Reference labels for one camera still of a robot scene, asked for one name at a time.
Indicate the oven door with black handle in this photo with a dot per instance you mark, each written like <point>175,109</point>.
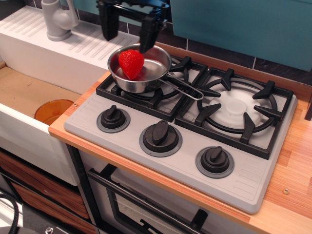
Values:
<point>136,206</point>

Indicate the black left stove knob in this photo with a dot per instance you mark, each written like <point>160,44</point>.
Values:
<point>113,120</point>

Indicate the black right burner grate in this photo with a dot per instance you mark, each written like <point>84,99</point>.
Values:
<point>240,112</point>

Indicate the red plastic toy strawberry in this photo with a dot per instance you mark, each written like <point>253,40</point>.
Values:
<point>131,62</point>

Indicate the grey toy faucet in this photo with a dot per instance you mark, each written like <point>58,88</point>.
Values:
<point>59,22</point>

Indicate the grey toy stove top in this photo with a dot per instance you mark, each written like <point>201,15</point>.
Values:
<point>244,188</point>

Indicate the black stove knob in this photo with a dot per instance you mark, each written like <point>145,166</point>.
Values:
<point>160,140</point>
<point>215,162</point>
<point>113,120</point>

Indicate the wooden drawer fronts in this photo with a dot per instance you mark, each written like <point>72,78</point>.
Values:
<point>46,193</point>

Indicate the black burner grate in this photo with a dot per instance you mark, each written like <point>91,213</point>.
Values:
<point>240,112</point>
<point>163,103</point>

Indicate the stainless steel saucepan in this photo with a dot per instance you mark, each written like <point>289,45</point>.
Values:
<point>154,73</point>

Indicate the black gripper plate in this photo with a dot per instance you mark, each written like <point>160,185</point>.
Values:
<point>152,14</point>

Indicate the black middle stove knob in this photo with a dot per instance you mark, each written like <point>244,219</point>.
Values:
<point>160,140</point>

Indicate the white toy sink unit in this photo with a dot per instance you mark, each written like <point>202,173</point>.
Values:
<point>35,70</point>

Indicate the black right stove knob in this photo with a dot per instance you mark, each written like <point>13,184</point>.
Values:
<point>215,162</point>

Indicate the black left burner grate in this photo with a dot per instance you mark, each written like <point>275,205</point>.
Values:
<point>163,103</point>

